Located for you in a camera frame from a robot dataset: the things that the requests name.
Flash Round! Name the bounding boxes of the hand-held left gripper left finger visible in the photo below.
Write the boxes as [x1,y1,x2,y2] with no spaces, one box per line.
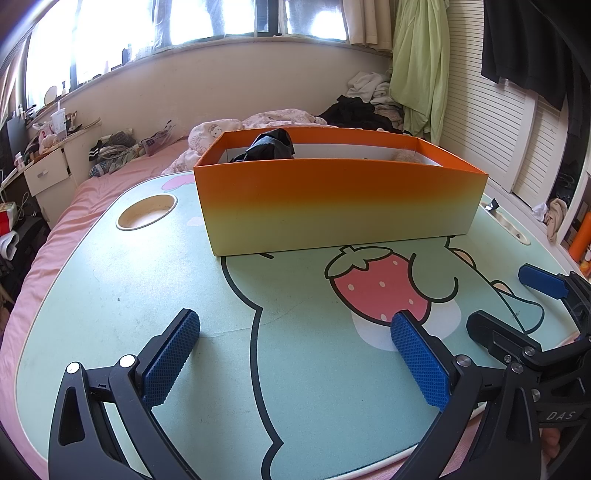
[48,308,201,480]

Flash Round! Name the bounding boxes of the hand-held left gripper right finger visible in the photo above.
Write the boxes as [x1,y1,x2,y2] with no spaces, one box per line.
[390,310,544,480]

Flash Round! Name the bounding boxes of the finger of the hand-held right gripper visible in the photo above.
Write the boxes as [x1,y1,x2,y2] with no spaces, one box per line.
[465,310,555,370]
[518,264,591,334]

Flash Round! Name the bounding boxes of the orange yellow cardboard box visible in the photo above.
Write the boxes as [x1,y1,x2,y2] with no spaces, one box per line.
[194,127,489,257]

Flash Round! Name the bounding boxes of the black plastic bag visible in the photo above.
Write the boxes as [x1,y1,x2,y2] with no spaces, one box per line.
[229,129,296,163]

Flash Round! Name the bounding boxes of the cartoon printed desktop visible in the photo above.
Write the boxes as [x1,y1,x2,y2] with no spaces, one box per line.
[14,173,591,480]

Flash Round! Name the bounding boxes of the person's right hand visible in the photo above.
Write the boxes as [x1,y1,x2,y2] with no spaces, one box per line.
[539,427,562,470]

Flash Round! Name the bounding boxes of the orange container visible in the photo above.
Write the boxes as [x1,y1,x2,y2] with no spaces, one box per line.
[569,210,591,278]

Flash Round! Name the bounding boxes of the beige cloth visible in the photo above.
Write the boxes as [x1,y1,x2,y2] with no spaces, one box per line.
[545,198,568,243]

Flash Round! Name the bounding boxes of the pink fleece blanket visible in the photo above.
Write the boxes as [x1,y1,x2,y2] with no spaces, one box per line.
[434,401,506,480]

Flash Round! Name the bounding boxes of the white louvred closet doors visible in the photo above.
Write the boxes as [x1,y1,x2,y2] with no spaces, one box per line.
[438,0,591,208]

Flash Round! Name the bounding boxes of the pink bed sheet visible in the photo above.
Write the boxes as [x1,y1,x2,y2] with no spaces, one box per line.
[0,138,208,480]

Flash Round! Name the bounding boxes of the white shoe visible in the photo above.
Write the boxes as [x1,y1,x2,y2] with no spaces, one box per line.
[0,231,21,259]

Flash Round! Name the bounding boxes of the red white bag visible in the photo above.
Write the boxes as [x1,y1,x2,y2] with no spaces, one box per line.
[0,203,19,236]

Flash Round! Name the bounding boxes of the pile of grey clothes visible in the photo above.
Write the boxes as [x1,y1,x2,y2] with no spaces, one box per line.
[88,131,144,178]

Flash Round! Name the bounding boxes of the clear plastic pouch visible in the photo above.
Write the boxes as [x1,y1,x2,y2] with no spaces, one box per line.
[141,122,176,155]

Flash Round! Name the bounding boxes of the white bedside cabinet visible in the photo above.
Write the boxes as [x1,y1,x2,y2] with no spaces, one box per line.
[23,145,77,213]

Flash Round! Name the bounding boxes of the black hanging garment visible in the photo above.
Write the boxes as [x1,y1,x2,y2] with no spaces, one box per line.
[481,0,591,139]

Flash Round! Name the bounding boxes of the pink patterned quilt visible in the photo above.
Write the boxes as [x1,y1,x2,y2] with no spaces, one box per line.
[161,108,328,176]

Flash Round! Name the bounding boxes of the pile of black clothes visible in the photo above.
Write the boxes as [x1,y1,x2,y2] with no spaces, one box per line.
[318,95,407,134]

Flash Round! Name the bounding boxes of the light green hanging garment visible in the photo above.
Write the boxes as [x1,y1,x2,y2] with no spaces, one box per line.
[390,0,451,144]

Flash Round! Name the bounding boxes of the pile of white clothes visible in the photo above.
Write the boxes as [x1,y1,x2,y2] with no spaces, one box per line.
[346,71,393,109]

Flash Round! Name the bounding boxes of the black monitor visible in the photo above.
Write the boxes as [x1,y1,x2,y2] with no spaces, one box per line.
[0,115,26,162]

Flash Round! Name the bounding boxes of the cream curtain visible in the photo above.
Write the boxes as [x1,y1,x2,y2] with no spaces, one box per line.
[344,0,402,51]

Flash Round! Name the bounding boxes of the window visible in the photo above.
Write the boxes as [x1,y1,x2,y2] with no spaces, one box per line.
[23,0,352,93]

